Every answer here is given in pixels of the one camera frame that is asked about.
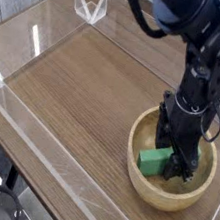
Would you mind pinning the clear acrylic barrier wall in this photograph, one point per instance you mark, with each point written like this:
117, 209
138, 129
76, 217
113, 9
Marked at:
67, 132

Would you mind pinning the brown wooden bowl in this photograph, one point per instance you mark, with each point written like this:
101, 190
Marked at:
175, 194

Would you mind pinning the black table leg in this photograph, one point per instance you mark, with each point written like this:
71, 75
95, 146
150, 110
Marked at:
12, 178

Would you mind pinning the clear acrylic corner bracket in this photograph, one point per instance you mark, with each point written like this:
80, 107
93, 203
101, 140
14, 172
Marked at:
91, 12

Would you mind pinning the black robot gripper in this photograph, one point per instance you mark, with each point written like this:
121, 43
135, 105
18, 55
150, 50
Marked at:
182, 125

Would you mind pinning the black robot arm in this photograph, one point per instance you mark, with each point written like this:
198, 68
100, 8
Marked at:
197, 22

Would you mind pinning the green rectangular block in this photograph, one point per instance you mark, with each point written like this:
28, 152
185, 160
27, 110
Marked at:
151, 162

